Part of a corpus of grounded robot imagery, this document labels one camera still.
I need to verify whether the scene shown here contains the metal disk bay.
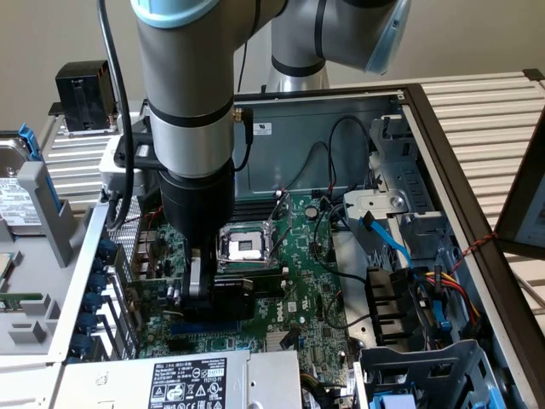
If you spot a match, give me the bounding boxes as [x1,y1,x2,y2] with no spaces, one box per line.
[342,113,449,266]

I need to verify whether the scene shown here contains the red black twisted wire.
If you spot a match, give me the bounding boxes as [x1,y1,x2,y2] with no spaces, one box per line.
[450,232,500,274]

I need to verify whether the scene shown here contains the green motherboard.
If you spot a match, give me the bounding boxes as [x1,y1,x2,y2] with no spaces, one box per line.
[135,193,355,384]

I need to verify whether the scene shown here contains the green RAM stick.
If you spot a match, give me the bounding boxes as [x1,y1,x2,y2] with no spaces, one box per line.
[0,291,44,311]

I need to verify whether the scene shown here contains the silver hard disk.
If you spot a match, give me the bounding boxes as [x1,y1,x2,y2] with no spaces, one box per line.
[0,135,44,236]

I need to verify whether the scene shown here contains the black camera cable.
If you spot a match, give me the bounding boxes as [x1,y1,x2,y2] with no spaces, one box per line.
[95,0,138,232]

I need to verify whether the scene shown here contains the blue expansion slot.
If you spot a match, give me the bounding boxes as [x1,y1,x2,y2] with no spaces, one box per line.
[169,320,243,337]

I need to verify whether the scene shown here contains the blue plastic clip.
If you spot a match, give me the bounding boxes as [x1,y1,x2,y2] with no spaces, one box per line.
[433,297,453,338]

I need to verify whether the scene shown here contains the CPU socket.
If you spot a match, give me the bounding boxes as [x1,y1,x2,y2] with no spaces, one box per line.
[215,223,282,272]

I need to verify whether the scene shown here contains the thin red wire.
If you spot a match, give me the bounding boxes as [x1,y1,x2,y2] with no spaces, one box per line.
[138,205,165,228]

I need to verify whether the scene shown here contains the CPU chip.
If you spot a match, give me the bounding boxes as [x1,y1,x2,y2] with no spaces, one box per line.
[0,251,23,295]

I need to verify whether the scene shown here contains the yellow red power wire bundle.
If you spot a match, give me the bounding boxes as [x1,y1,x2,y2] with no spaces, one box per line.
[424,264,483,325]

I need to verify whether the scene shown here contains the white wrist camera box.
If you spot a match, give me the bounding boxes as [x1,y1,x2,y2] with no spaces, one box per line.
[98,135,149,193]

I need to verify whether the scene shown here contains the grey power supply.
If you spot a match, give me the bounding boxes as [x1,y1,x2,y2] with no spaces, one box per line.
[54,349,304,409]

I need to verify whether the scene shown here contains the blue flat disk wire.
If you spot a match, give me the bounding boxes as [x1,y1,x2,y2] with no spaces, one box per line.
[359,211,417,270]

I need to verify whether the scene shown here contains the grey disk bay cage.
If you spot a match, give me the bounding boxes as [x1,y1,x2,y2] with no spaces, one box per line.
[356,338,500,409]

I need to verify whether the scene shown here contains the black plastic bracket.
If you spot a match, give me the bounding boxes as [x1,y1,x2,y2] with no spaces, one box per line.
[364,266,417,347]

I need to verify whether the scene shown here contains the grey cable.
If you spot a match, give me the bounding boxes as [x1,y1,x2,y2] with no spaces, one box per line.
[513,271,545,308]

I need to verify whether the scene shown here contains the grey parts rack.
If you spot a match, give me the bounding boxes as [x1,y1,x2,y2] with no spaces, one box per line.
[0,160,106,366]

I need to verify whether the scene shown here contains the green GPU with black fan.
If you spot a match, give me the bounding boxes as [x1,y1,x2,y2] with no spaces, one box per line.
[124,276,257,324]

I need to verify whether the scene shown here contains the grey open PC case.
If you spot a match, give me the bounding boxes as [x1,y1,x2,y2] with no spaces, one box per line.
[46,83,545,409]

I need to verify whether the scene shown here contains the black CPU cooler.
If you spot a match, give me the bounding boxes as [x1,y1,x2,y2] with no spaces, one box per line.
[48,59,123,138]

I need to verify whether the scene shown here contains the metal socket cover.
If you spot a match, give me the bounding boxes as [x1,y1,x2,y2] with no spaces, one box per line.
[266,191,295,261]

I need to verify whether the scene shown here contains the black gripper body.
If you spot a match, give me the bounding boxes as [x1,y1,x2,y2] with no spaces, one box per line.
[158,159,238,257]

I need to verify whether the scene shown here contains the black looped wire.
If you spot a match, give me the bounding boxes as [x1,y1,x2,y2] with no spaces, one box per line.
[326,114,372,191]
[284,141,338,193]

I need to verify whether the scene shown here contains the silver chipset heat sink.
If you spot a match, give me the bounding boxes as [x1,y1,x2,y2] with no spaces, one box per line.
[265,331,300,353]

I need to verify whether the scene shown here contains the black framed monitor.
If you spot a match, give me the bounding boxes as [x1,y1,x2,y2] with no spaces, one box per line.
[495,109,545,257]

